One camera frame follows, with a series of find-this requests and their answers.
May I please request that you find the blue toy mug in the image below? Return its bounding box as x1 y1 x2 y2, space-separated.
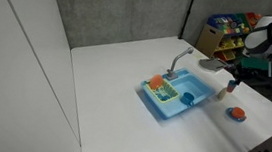
179 90 197 109

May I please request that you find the orange toy cup with handle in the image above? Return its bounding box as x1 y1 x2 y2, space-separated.
229 105 248 120

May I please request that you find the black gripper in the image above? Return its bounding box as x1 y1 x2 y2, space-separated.
229 64 262 90

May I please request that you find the black tripod pole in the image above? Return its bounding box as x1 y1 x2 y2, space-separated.
178 0 198 41

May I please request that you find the wooden toy storage shelf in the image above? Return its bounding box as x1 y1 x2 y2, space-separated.
194 7 265 66

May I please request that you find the grey toy faucet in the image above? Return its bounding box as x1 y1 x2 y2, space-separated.
165 44 195 83

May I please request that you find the small blue cup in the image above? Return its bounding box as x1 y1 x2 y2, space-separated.
226 79 238 89

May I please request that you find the small red cup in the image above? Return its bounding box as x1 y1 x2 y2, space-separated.
225 84 237 95

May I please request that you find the blue toy sink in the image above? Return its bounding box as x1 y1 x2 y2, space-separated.
137 63 219 125

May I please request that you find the grey metal mount plate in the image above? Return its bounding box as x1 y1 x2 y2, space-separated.
197 55 229 76

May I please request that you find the yellow toy dish rack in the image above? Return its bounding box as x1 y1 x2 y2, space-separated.
142 76 182 106

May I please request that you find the orange toy plate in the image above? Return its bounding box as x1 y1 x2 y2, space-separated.
148 72 165 92

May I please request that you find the blue toy saucer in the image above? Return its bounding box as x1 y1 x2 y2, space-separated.
224 106 248 124

